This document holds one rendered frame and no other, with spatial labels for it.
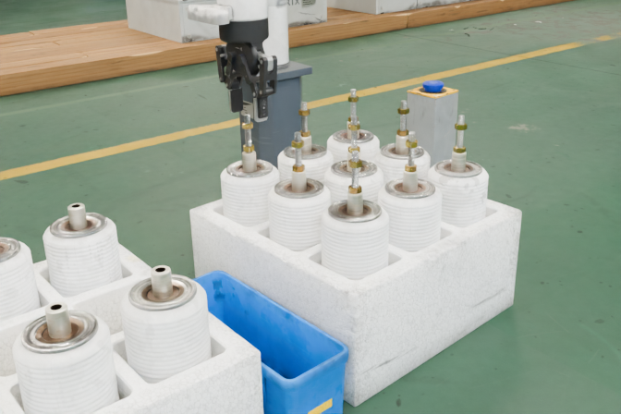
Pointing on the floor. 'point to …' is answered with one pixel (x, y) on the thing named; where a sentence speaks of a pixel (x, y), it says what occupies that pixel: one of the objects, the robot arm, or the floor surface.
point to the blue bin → (281, 348)
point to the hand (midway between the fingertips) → (248, 107)
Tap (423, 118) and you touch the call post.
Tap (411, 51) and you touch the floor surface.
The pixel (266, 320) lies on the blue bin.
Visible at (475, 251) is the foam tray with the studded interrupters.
